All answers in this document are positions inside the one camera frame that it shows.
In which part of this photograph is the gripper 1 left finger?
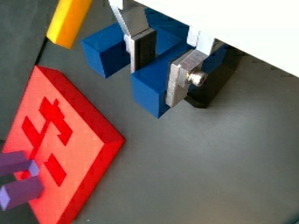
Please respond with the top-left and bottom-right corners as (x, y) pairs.
(108, 0), (156, 73)

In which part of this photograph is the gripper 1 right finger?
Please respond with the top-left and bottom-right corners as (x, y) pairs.
(165, 26), (227, 108)

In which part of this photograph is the blue U-shaped block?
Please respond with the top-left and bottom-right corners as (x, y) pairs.
(79, 7), (229, 120)

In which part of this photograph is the black angled fixture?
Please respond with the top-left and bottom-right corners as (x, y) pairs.
(184, 45), (243, 109)

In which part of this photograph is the yellow long block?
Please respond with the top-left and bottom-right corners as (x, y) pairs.
(47, 0), (92, 49)

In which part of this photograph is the red slotted base block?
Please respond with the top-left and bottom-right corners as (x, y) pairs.
(4, 66), (125, 224)

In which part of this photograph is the purple U-shaped block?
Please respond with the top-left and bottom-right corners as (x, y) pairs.
(0, 151), (44, 210)

